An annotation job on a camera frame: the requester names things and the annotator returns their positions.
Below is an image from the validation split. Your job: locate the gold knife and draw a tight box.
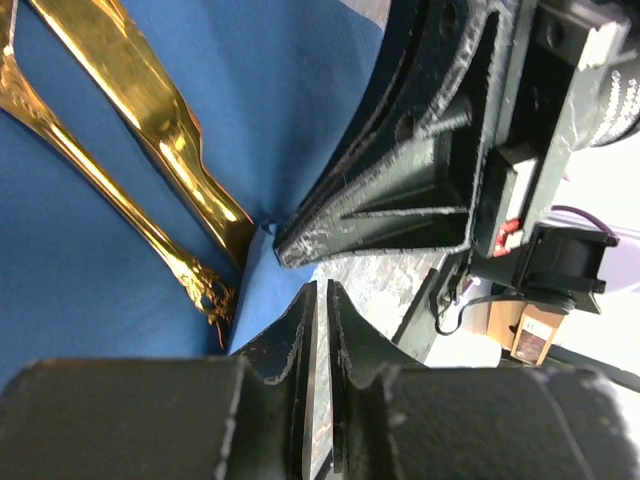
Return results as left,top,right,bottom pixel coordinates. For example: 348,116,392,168
32,1,255,269

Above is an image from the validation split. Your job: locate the dark blue paper napkin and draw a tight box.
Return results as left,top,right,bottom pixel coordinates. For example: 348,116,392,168
0,0,386,391

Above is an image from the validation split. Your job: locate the gold spoon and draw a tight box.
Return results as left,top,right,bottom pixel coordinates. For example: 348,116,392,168
1,1,235,327

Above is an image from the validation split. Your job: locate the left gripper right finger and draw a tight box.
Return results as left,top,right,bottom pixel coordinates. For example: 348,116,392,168
327,281,639,479

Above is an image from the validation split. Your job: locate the cardboard box with label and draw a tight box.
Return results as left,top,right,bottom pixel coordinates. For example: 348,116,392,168
487,301,565,366

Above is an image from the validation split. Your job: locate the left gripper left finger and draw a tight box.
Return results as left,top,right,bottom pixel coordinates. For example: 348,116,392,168
1,283,317,479

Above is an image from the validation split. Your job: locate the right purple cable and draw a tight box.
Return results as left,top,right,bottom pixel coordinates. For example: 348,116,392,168
551,203,621,241

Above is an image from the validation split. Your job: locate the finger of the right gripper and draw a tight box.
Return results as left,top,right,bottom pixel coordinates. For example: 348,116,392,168
274,1,530,268

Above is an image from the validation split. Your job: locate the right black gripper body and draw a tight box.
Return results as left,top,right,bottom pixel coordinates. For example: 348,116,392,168
469,1,639,314

